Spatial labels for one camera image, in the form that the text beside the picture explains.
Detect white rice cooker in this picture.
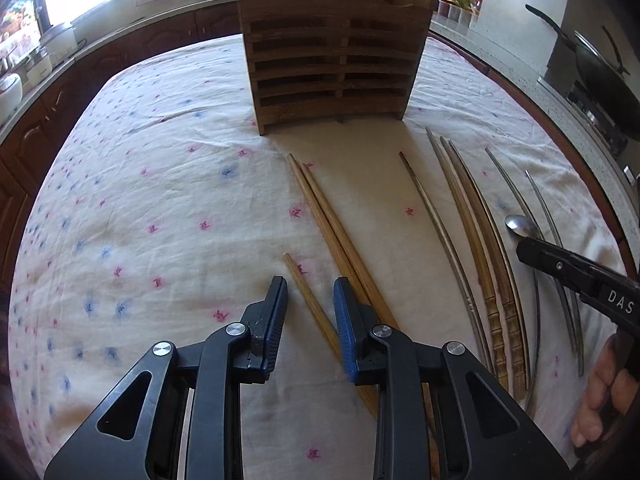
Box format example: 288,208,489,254
0,73,24,122

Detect gas stove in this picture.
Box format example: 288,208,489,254
565,77,640,163

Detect black wok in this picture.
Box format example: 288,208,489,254
525,4,640,128

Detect white floral tablecloth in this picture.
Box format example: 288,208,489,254
7,34,628,480

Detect person's right hand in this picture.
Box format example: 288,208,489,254
570,335,626,449

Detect wooden utensil holder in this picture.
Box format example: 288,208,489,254
236,0,437,137

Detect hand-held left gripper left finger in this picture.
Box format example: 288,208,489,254
44,276,289,480

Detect tropical wall poster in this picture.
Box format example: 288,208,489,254
0,0,45,61

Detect metal spoon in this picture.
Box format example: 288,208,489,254
504,214,578,353

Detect light wooden chopstick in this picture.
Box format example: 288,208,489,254
283,252,379,420
299,158,442,480
286,154,387,328

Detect steel pot cooker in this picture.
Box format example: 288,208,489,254
36,21,79,62

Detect small white appliance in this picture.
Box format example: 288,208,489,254
25,55,54,87

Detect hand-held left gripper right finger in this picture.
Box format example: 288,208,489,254
333,277,571,480

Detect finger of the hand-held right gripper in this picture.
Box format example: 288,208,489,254
516,238,601,303

